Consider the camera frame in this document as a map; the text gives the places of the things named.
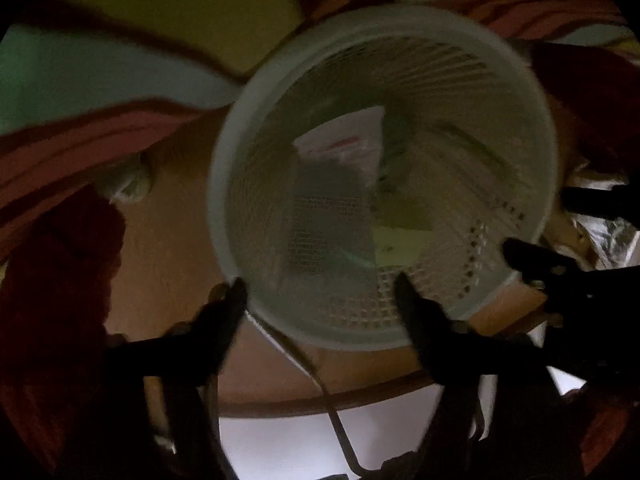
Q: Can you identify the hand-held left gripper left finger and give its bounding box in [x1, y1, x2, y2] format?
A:
[75, 276, 249, 480]

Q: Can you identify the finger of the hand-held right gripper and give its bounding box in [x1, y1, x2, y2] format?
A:
[561, 186, 637, 220]
[501, 236, 568, 283]

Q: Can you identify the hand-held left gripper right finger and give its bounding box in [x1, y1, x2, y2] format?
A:
[395, 274, 581, 480]

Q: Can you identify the yellow paper piece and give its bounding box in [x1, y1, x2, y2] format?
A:
[372, 195, 436, 268]

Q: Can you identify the grey printed box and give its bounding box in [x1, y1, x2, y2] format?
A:
[287, 160, 376, 273]

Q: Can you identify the small green box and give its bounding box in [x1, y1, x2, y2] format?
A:
[377, 110, 418, 196]

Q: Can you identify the white mesh wastebasket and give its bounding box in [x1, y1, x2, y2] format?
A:
[207, 5, 558, 351]

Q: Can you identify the white and pink box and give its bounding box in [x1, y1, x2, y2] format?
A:
[292, 106, 386, 186]

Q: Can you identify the shiny crinkled wrapper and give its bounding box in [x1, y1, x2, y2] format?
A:
[570, 212, 640, 271]

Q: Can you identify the dark red cloth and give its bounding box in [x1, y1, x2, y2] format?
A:
[530, 42, 636, 176]

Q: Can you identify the crumpled white wrapper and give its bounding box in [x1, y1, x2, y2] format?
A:
[100, 152, 153, 206]

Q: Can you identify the red rug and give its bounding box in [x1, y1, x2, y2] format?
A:
[0, 195, 126, 461]

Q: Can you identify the striped bedspread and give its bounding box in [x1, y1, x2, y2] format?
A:
[0, 0, 640, 261]

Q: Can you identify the thin grey cable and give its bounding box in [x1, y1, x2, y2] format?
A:
[245, 310, 366, 476]

